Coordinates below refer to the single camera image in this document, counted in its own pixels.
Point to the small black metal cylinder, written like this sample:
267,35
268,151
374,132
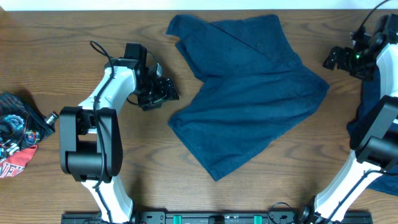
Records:
51,118

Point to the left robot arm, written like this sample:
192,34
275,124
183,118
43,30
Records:
91,148

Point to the dark blue garment at right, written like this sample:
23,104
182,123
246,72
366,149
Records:
374,135

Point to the black printed t-shirt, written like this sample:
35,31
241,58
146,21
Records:
21,126

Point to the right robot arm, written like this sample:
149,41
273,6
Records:
331,205

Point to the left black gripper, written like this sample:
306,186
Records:
165,93

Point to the dark blue shorts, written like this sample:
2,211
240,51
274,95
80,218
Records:
255,89

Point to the red printed garment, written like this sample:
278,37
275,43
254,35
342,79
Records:
17,162

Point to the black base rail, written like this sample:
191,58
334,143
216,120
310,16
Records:
283,217

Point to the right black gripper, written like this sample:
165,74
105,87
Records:
346,53

